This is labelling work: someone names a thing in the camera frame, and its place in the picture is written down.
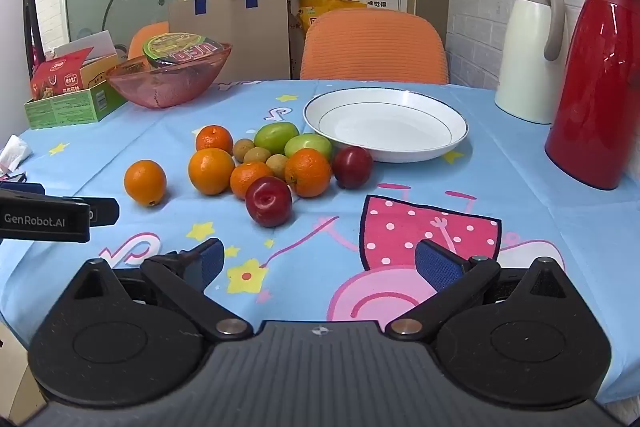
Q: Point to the orange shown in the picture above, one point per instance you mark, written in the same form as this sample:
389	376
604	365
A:
247	179
211	171
214	139
145	182
307	172

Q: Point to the orange chair back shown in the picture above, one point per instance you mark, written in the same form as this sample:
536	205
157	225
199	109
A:
372	49

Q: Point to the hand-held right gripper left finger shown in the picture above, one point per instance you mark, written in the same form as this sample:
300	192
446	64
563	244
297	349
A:
212	258

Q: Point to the blue tape strip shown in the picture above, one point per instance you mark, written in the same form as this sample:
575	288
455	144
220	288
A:
201	5
251	0

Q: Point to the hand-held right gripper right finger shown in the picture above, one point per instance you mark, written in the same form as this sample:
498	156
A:
437	268

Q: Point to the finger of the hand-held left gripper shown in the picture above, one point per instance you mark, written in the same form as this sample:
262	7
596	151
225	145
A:
22	187
105	212

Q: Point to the white plate with dark rim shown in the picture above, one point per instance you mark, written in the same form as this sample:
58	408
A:
385	127

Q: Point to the green jujube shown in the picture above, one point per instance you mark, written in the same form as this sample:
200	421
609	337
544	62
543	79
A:
309	144
276	136

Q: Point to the white envelope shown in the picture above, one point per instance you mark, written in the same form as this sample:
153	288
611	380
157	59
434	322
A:
95	44

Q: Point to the cardboard box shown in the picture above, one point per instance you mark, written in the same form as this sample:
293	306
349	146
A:
235	29

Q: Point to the green carton box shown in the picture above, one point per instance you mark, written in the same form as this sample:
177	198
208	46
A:
70	109

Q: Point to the white thermos jug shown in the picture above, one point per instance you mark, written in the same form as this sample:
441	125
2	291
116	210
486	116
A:
525	57

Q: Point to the blue printed tablecloth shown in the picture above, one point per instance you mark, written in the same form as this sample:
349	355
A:
500	207

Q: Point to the orange chair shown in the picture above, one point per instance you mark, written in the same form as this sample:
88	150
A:
147	39
372	49

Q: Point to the dark red plum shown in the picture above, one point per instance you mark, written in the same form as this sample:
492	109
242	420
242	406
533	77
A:
353	167
268	202

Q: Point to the yellow plastic bag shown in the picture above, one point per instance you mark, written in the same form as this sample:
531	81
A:
312	14

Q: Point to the red thermos jug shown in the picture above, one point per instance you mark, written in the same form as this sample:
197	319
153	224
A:
600	82

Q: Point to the brown longan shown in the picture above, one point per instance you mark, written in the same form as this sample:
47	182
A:
276	165
242	148
256	155

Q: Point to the red snack packet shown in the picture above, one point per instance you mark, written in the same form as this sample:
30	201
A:
55	77

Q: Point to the white tissue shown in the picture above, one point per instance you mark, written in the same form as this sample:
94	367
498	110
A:
12	154

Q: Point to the red instant noodle bowl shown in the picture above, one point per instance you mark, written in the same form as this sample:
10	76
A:
165	87

